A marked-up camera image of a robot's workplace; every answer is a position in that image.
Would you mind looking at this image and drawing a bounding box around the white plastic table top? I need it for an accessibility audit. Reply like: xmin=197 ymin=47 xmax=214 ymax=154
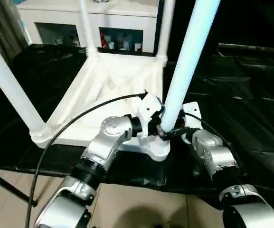
xmin=29 ymin=46 xmax=171 ymax=162

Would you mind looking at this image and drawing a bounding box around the white plastic table leg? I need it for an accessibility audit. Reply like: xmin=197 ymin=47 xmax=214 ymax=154
xmin=161 ymin=0 xmax=222 ymax=134
xmin=156 ymin=0 xmax=176 ymax=63
xmin=0 ymin=30 xmax=45 ymax=141
xmin=79 ymin=0 xmax=99 ymax=57

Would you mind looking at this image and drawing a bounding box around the black mat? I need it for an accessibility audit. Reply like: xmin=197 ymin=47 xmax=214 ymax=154
xmin=0 ymin=43 xmax=274 ymax=205

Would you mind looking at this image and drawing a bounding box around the small red item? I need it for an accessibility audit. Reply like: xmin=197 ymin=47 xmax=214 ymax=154
xmin=99 ymin=32 xmax=107 ymax=49

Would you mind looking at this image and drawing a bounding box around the long black bar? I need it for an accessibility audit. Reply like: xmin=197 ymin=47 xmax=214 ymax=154
xmin=218 ymin=43 xmax=274 ymax=55

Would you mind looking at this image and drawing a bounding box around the white cabinet with glass doors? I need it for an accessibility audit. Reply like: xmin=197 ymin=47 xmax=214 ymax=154
xmin=17 ymin=0 xmax=163 ymax=54

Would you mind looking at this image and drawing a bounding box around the black work table leg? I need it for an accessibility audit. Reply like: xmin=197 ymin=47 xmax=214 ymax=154
xmin=0 ymin=169 xmax=38 ymax=208

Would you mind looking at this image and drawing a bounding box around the grey curtain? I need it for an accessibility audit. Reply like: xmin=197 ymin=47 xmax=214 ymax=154
xmin=0 ymin=0 xmax=31 ymax=65

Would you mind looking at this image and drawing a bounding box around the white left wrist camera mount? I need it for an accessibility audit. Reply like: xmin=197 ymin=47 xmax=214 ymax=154
xmin=136 ymin=92 xmax=163 ymax=147

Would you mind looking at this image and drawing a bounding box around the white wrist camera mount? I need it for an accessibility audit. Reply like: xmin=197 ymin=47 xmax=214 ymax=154
xmin=136 ymin=92 xmax=163 ymax=147
xmin=180 ymin=101 xmax=202 ymax=145

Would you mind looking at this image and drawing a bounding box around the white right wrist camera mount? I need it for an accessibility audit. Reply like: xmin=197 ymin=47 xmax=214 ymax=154
xmin=180 ymin=101 xmax=202 ymax=145

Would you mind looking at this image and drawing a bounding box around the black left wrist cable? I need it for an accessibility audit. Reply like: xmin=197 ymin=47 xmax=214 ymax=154
xmin=24 ymin=91 xmax=150 ymax=228

